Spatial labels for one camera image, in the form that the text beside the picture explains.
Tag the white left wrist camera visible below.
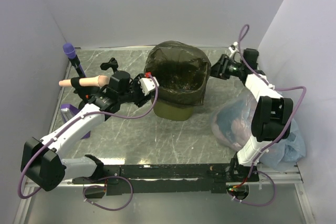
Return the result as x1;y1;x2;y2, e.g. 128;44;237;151
140;72;160;96

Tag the aluminium rail frame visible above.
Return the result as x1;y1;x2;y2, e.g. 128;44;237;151
15;164;316;223

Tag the grey translucent trash bag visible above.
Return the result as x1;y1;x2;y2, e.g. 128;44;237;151
144;40;211;107

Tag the olive green mesh trash bin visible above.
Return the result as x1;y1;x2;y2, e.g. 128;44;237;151
153;101;194;121

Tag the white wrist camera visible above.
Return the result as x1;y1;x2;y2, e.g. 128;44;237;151
228;41;239;59
140;72;160;96

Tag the purple microphone on stand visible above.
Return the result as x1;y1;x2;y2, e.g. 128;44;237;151
62;43;86;78

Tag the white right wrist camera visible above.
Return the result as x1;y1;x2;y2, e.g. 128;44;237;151
228;41;239;59

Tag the purple box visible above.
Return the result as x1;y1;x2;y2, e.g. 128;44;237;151
58;104;96;143

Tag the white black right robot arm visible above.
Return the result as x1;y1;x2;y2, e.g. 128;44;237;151
211;48;293;181

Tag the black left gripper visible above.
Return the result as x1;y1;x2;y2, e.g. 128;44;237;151
119;73;154;107

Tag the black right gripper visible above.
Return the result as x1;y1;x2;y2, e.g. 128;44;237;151
205;54;245;81

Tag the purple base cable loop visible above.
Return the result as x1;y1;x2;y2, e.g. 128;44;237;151
82;176;132;211

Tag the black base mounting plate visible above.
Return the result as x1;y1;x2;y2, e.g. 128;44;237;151
72;163;250;196

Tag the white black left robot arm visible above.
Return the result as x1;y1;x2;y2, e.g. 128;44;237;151
20;71;160;191

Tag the translucent bag with clothes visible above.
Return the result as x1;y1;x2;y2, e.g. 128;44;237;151
211;89;306;172

